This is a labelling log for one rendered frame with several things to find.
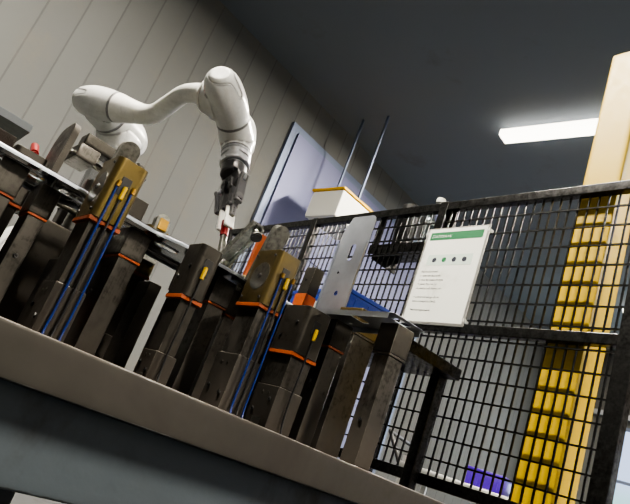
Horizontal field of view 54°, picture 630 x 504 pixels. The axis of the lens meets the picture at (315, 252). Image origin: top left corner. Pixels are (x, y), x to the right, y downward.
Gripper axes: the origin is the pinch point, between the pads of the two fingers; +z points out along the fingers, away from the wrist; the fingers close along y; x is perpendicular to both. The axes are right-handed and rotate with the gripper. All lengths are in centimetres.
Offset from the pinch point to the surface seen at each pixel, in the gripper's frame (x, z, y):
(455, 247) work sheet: 54, -3, 36
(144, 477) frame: -40, 91, 54
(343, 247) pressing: 26.6, 4.0, 18.3
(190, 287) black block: -21, 45, 24
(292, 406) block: 9, 57, 20
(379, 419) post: 16, 62, 37
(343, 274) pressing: 26.6, 13.1, 18.3
